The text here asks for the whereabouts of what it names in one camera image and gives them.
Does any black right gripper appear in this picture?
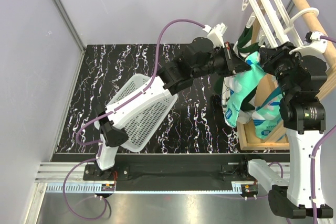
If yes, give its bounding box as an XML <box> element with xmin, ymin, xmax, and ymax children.
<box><xmin>257</xmin><ymin>40</ymin><xmax>303</xmax><ymax>97</ymax></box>

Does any mint green sock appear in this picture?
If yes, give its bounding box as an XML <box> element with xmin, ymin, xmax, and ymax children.
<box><xmin>252</xmin><ymin>87</ymin><xmax>282</xmax><ymax>139</ymax></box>
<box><xmin>222</xmin><ymin>51</ymin><xmax>266</xmax><ymax>127</ymax></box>

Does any white plastic clip hanger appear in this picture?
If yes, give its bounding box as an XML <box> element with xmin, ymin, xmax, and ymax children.
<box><xmin>242</xmin><ymin>0</ymin><xmax>319</xmax><ymax>48</ymax></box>

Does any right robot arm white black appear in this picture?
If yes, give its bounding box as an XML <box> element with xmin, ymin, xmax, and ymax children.
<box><xmin>238</xmin><ymin>42</ymin><xmax>334</xmax><ymax>223</ymax></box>

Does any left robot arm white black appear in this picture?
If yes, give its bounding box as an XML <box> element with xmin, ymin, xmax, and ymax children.
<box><xmin>95</xmin><ymin>37</ymin><xmax>251</xmax><ymax>180</ymax></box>

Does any white green t-shirt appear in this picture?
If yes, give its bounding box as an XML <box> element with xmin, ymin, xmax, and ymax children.
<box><xmin>222</xmin><ymin>26</ymin><xmax>265</xmax><ymax>127</ymax></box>

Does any white plastic mesh basket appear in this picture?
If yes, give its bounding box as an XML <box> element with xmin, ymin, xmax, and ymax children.
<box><xmin>106</xmin><ymin>73</ymin><xmax>178</xmax><ymax>152</ymax></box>

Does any aluminium corner profile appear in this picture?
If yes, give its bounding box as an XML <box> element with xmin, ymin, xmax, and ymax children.
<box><xmin>52</xmin><ymin>0</ymin><xmax>86</xmax><ymax>53</ymax></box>

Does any wooden drying rack frame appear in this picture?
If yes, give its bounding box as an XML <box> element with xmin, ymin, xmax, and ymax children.
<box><xmin>237</xmin><ymin>0</ymin><xmax>335</xmax><ymax>151</ymax></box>

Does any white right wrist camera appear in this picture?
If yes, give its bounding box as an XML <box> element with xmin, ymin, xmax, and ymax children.
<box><xmin>289</xmin><ymin>31</ymin><xmax>328</xmax><ymax>57</ymax></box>

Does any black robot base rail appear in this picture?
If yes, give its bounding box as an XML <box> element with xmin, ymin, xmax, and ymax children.
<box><xmin>83</xmin><ymin>154</ymin><xmax>255</xmax><ymax>193</ymax></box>

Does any white slotted cable duct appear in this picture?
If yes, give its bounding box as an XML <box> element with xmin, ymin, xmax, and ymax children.
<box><xmin>46</xmin><ymin>183</ymin><xmax>244</xmax><ymax>193</ymax></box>

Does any purple floor cable left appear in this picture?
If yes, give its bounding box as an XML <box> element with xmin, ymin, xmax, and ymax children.
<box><xmin>62</xmin><ymin>157</ymin><xmax>112</xmax><ymax>221</ymax></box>

